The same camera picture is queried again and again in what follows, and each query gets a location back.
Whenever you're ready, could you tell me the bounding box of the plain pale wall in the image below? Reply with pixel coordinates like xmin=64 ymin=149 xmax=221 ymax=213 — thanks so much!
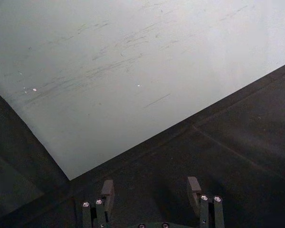
xmin=0 ymin=0 xmax=285 ymax=181

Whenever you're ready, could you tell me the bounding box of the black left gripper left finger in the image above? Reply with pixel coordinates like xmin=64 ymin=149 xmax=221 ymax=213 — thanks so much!
xmin=82 ymin=179 xmax=115 ymax=228

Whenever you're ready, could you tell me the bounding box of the black table cloth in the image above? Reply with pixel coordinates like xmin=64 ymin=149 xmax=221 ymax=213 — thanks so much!
xmin=0 ymin=62 xmax=285 ymax=228

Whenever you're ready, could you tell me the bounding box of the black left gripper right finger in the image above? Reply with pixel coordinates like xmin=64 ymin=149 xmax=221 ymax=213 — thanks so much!
xmin=187 ymin=176 xmax=225 ymax=228

